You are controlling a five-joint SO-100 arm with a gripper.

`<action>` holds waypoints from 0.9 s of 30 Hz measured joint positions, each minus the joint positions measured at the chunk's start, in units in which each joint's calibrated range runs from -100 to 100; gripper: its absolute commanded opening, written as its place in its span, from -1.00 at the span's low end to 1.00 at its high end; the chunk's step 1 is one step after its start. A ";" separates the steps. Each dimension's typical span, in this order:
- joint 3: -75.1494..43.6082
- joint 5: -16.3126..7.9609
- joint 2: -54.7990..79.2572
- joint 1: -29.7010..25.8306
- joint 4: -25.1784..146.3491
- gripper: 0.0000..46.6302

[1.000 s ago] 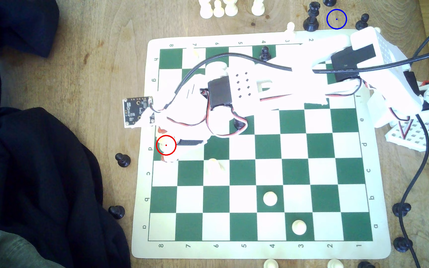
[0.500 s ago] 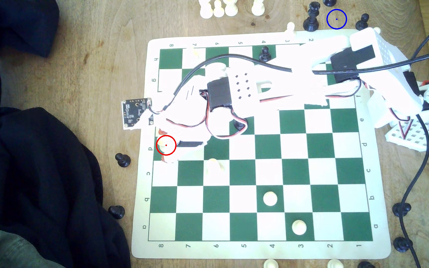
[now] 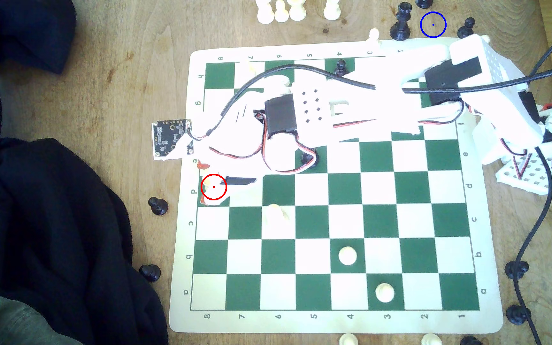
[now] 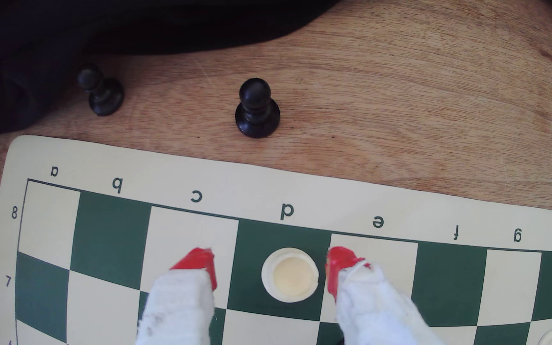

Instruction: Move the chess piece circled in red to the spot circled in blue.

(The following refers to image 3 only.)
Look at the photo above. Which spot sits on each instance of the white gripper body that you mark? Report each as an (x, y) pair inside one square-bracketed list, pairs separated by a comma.
[(240, 180)]

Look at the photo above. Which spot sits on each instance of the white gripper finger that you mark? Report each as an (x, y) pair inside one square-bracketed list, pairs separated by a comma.
[(205, 166), (242, 180)]

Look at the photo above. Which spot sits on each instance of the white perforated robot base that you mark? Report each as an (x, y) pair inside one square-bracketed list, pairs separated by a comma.
[(537, 178)]

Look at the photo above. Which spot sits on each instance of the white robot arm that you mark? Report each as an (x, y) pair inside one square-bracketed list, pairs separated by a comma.
[(491, 62)]

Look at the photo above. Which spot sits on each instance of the black chess rook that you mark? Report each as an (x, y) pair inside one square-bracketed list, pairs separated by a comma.
[(310, 162)]

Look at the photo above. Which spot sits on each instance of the black chess pawn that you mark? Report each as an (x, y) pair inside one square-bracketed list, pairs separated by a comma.
[(517, 315), (511, 270), (466, 29), (340, 68), (150, 273), (158, 206)]

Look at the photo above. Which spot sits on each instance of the white chess pawn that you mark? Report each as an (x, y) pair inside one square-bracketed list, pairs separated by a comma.
[(281, 13), (385, 293), (348, 256), (374, 36)]

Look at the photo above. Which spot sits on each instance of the green white chess board mat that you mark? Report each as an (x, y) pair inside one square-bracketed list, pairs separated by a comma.
[(343, 230)]

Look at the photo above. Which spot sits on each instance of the black chess king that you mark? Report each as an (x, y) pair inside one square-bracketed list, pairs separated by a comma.
[(400, 29)]

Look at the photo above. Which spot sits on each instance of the black chess piece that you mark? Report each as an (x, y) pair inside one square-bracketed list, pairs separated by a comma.
[(470, 341), (423, 3)]

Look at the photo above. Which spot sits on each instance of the dark navy cloth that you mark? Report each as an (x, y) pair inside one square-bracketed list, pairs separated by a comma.
[(41, 215)]

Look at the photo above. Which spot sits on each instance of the olive green cloth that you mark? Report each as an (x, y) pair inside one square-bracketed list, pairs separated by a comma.
[(3, 321)]

